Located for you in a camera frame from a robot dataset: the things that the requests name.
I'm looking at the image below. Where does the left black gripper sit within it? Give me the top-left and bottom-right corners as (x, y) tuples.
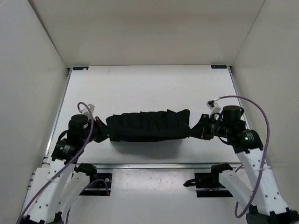
(83, 112), (117, 140)

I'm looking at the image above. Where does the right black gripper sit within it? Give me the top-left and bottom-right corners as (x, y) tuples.
(186, 114), (229, 140)

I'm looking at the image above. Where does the black pleated skirt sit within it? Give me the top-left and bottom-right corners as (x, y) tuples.
(106, 109), (203, 142)

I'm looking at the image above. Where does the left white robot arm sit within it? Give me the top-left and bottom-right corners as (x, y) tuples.
(17, 114), (111, 224)

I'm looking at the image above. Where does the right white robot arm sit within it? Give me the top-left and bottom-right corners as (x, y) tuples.
(184, 105), (299, 224)

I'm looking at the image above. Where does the right blue corner label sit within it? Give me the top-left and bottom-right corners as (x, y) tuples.
(211, 65), (227, 69)

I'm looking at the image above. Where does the blue corner label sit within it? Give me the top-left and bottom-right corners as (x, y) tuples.
(72, 66), (89, 70)
(211, 65), (227, 69)

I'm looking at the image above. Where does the left blue corner label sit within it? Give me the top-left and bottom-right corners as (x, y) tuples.
(72, 66), (89, 70)

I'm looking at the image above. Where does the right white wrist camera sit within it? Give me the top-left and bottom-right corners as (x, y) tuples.
(206, 100), (222, 118)

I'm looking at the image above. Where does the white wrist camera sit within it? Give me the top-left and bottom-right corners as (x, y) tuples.
(206, 100), (222, 118)
(77, 104), (95, 119)

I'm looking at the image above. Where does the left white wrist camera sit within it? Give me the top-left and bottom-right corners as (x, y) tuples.
(77, 104), (95, 119)

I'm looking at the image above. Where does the aluminium front rail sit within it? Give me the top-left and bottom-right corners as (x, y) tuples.
(74, 163), (241, 170)

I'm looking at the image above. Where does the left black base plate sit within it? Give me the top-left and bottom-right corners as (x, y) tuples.
(80, 170), (113, 196)

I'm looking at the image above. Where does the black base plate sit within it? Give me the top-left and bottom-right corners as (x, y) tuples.
(80, 170), (113, 196)
(194, 173), (233, 198)

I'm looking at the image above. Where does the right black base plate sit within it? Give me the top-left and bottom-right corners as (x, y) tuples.
(194, 173), (233, 198)

